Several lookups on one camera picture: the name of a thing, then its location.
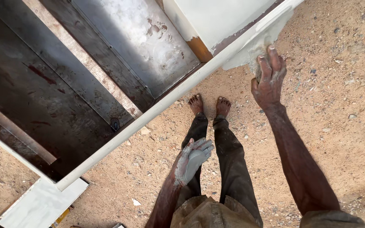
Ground person's right hand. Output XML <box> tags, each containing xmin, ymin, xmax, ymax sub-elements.
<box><xmin>251</xmin><ymin>44</ymin><xmax>287</xmax><ymax>111</ymax></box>

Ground person's left hand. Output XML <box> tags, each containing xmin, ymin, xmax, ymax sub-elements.
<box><xmin>174</xmin><ymin>137</ymin><xmax>215</xmax><ymax>187</ymax></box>

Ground grey putty blob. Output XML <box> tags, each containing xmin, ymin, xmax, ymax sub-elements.
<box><xmin>184</xmin><ymin>149</ymin><xmax>210</xmax><ymax>185</ymax></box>

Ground grey putty scraper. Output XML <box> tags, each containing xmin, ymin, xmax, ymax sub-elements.
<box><xmin>248</xmin><ymin>47</ymin><xmax>265</xmax><ymax>83</ymax></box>

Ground person's dark trousers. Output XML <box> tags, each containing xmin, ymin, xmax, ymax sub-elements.
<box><xmin>174</xmin><ymin>112</ymin><xmax>264</xmax><ymax>227</ymax></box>

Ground person's right foot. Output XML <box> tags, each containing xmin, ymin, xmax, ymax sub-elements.
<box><xmin>216</xmin><ymin>96</ymin><xmax>232</xmax><ymax>118</ymax></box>

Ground person's foot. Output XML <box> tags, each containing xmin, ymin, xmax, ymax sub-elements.
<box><xmin>216</xmin><ymin>96</ymin><xmax>232</xmax><ymax>118</ymax></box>
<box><xmin>188</xmin><ymin>94</ymin><xmax>205</xmax><ymax>116</ymax></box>

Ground person's khaki shirt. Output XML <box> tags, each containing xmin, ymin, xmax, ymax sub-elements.
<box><xmin>170</xmin><ymin>195</ymin><xmax>365</xmax><ymax>228</ymax></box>

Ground person's left foot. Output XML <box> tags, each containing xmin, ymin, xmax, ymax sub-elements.
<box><xmin>188</xmin><ymin>94</ymin><xmax>205</xmax><ymax>116</ymax></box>

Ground yellow object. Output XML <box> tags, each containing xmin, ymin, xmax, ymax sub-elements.
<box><xmin>50</xmin><ymin>207</ymin><xmax>71</xmax><ymax>228</ymax></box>

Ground large putty-coated metal body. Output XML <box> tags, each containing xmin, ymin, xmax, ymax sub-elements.
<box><xmin>0</xmin><ymin>0</ymin><xmax>305</xmax><ymax>228</ymax></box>

